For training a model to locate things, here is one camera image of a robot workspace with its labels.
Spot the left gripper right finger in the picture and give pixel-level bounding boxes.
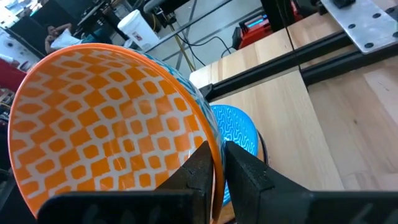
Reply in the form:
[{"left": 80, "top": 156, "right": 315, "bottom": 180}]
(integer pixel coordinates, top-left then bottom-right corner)
[{"left": 223, "top": 140, "right": 398, "bottom": 224}]

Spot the person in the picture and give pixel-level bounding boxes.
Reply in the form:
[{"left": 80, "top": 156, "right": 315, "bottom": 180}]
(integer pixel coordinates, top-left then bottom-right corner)
[{"left": 44, "top": 23, "right": 83, "bottom": 54}]

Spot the aluminium mounting plate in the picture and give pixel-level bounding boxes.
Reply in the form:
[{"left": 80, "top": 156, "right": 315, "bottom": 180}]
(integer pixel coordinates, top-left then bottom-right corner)
[{"left": 320, "top": 0, "right": 398, "bottom": 54}]

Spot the white plastic bucket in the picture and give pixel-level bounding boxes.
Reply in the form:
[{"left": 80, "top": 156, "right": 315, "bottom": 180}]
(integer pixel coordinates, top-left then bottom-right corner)
[{"left": 117, "top": 9, "right": 160, "bottom": 51}]

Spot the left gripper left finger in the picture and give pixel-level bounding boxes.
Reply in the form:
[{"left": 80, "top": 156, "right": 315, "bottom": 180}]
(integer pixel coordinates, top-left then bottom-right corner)
[{"left": 36, "top": 140, "right": 216, "bottom": 224}]

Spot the light blue patterned ceramic bowl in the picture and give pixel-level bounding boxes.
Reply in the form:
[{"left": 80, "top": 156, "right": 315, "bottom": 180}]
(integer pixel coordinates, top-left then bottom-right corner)
[{"left": 210, "top": 104, "right": 259, "bottom": 208}]

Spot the orange patterned ceramic bowl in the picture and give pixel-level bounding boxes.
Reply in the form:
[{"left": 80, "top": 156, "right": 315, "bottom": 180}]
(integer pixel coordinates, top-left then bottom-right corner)
[{"left": 7, "top": 42, "right": 226, "bottom": 223}]

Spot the yellow cable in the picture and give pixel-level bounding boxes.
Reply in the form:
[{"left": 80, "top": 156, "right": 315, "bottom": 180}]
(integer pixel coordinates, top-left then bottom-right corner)
[{"left": 169, "top": 24, "right": 197, "bottom": 72}]

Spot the wooden shelf black metal frame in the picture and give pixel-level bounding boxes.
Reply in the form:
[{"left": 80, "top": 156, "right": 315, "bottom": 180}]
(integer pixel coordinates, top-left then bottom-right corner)
[{"left": 198, "top": 0, "right": 345, "bottom": 224}]

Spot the red and black box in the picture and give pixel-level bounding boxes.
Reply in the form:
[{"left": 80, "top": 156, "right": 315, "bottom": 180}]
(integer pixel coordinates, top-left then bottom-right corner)
[{"left": 232, "top": 14, "right": 275, "bottom": 50}]

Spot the black aluminium rig frame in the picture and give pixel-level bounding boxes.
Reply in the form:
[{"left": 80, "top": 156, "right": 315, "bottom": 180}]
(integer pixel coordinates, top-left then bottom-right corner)
[{"left": 198, "top": 30, "right": 398, "bottom": 103}]

